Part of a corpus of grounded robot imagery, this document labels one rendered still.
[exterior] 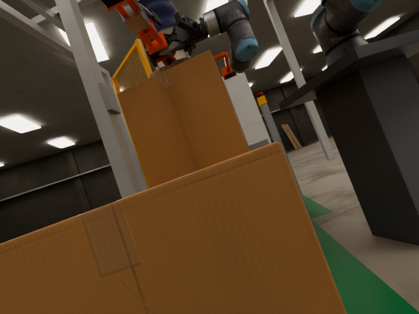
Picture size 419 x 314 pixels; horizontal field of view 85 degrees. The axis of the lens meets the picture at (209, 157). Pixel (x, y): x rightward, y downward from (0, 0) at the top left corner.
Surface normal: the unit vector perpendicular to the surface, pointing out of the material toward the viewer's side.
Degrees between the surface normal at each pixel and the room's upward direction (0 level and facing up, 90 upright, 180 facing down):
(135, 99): 90
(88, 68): 90
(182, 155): 90
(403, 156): 90
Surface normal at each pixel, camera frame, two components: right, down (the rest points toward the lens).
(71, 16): -0.14, -0.01
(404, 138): 0.18, -0.13
